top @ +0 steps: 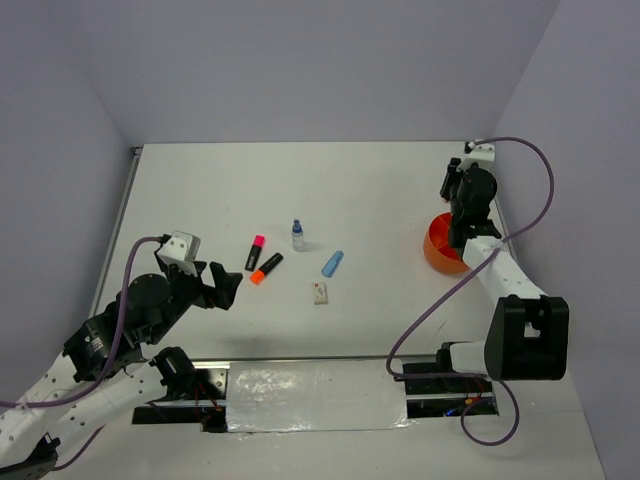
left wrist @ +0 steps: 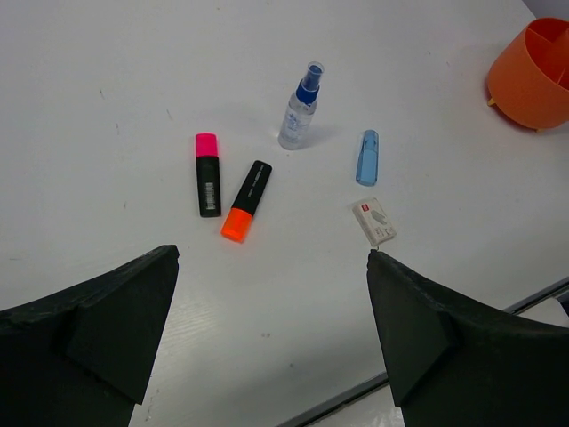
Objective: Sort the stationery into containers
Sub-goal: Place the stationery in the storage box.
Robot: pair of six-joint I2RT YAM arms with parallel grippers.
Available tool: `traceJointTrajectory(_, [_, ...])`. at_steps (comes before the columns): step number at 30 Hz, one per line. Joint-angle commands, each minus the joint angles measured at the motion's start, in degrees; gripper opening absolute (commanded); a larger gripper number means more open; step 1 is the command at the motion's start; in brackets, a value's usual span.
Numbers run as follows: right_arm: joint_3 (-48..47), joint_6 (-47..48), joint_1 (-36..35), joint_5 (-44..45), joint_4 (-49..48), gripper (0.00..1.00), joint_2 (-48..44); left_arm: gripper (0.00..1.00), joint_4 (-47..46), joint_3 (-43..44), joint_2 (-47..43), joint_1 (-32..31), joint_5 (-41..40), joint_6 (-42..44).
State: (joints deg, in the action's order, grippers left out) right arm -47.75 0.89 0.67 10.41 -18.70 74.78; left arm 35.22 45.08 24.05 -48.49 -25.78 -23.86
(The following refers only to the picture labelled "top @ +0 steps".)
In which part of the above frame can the small white eraser box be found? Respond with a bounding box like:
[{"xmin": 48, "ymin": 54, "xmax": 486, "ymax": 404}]
[{"xmin": 313, "ymin": 282, "xmax": 328, "ymax": 305}]

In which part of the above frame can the orange black highlighter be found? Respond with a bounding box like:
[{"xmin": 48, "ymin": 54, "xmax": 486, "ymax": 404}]
[{"xmin": 250, "ymin": 252, "xmax": 284, "ymax": 285}]

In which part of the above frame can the silver foil covered panel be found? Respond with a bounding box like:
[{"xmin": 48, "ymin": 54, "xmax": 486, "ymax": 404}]
[{"xmin": 226, "ymin": 359, "xmax": 411, "ymax": 433}]

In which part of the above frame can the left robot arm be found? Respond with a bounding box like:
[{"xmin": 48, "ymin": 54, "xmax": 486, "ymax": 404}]
[{"xmin": 1, "ymin": 262, "xmax": 243, "ymax": 479}]

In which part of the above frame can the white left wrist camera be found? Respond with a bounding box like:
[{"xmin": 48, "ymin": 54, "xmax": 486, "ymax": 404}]
[{"xmin": 154, "ymin": 231, "xmax": 203, "ymax": 277}]

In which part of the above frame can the aluminium table rail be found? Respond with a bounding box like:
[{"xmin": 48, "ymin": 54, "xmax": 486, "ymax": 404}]
[
  {"xmin": 477, "ymin": 142, "xmax": 511, "ymax": 236},
  {"xmin": 89, "ymin": 146, "xmax": 143, "ymax": 317}
]

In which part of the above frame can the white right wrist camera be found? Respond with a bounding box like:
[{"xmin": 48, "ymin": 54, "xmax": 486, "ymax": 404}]
[{"xmin": 457, "ymin": 141, "xmax": 495, "ymax": 172}]

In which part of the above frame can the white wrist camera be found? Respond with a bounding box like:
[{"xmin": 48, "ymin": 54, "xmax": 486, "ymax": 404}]
[
  {"xmin": 154, "ymin": 231, "xmax": 203, "ymax": 277},
  {"xmin": 457, "ymin": 141, "xmax": 495, "ymax": 172}
]

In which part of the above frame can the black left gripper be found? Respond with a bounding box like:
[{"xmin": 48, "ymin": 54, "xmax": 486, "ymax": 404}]
[{"xmin": 147, "ymin": 247, "xmax": 244, "ymax": 344}]

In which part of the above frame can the orange round organizer container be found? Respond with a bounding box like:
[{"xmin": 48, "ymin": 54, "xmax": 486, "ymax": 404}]
[{"xmin": 423, "ymin": 212, "xmax": 469, "ymax": 275}]

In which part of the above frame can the left aluminium table rail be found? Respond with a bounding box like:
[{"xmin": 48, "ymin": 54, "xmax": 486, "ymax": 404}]
[{"xmin": 89, "ymin": 146, "xmax": 143, "ymax": 317}]

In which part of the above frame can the right aluminium table rail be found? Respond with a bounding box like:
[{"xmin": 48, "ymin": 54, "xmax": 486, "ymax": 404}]
[{"xmin": 477, "ymin": 142, "xmax": 511, "ymax": 236}]

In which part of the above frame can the small blue cap bottle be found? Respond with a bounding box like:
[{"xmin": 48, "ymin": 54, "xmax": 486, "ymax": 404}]
[{"xmin": 291, "ymin": 219, "xmax": 305, "ymax": 252}]

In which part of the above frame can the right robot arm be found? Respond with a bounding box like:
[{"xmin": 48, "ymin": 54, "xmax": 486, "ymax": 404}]
[{"xmin": 425, "ymin": 158, "xmax": 570, "ymax": 391}]

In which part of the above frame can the pink black highlighter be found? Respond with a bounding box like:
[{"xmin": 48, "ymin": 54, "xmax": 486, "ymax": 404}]
[{"xmin": 244, "ymin": 235, "xmax": 265, "ymax": 272}]

